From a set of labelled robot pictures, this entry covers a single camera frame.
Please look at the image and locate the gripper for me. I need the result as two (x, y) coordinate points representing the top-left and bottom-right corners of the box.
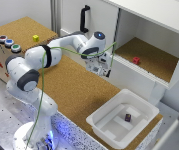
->
(85, 52), (113, 78)

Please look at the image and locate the wooden drawer box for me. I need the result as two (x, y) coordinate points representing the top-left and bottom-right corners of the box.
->
(0, 16), (59, 84)

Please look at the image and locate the pink block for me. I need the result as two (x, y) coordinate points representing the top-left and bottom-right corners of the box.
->
(132, 56), (141, 65)

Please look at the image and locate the white sliding door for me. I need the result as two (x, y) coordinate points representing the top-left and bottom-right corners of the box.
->
(61, 0), (120, 58)

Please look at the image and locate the purple block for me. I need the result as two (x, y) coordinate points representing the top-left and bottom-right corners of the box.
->
(124, 113), (133, 122)

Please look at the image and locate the white plastic box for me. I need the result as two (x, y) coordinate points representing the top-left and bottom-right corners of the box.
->
(85, 88), (160, 150)

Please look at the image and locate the white cabinet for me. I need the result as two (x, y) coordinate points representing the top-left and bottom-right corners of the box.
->
(57, 0), (179, 107)

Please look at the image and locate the yellow block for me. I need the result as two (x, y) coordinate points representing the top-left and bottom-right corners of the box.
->
(32, 34), (41, 43)

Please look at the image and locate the green button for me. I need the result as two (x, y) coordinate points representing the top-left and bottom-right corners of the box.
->
(10, 43), (22, 54)

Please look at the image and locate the blue button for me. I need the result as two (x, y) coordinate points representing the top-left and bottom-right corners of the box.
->
(4, 38), (15, 48)

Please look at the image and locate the red button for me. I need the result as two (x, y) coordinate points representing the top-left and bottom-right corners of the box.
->
(0, 34), (8, 44)

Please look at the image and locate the black door handle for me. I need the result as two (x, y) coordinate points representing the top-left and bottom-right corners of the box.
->
(79, 4), (91, 34)

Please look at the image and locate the green cable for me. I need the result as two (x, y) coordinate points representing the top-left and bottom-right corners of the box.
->
(24, 41), (118, 150)

